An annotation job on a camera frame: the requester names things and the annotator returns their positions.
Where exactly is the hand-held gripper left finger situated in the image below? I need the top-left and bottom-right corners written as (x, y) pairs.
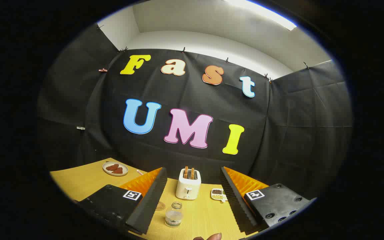
top-left (79, 167), bottom-right (168, 235)

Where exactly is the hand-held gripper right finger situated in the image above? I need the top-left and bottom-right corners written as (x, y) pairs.
top-left (220, 166), bottom-right (312, 234)

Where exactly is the clear plastic bottle green ring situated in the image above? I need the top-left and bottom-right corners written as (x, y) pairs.
top-left (165, 201), bottom-right (183, 228)

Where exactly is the small white dish with beans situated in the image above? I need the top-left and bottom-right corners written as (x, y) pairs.
top-left (211, 188), bottom-right (228, 203)

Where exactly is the white toaster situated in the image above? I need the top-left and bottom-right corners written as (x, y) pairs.
top-left (175, 168), bottom-right (202, 200)

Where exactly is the small white plate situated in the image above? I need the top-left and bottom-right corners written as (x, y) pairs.
top-left (103, 161), bottom-right (128, 176)

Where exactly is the wooden table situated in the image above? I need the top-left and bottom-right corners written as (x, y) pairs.
top-left (50, 158), bottom-right (269, 240)

